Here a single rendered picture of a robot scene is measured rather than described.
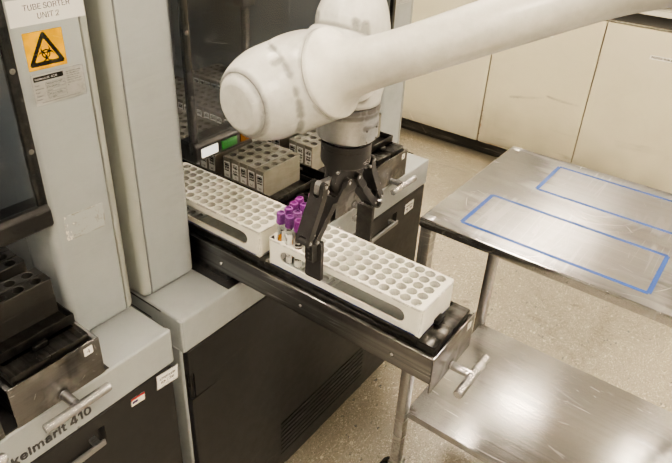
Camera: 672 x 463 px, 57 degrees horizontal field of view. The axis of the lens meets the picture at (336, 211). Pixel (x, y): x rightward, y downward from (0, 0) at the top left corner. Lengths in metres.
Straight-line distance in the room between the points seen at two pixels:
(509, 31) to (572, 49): 2.51
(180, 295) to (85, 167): 0.31
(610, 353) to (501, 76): 1.58
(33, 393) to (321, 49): 0.60
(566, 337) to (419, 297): 1.43
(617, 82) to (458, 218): 2.02
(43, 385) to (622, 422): 1.28
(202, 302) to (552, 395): 0.94
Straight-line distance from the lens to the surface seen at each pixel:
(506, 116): 3.36
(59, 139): 0.91
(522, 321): 2.32
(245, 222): 1.07
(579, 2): 0.69
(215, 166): 1.30
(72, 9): 0.89
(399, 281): 0.94
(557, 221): 1.27
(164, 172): 1.04
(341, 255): 0.98
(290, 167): 1.26
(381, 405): 1.93
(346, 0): 0.80
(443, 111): 3.51
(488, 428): 1.55
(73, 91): 0.91
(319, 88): 0.67
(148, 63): 0.97
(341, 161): 0.88
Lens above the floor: 1.42
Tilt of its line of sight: 31 degrees down
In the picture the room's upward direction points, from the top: 3 degrees clockwise
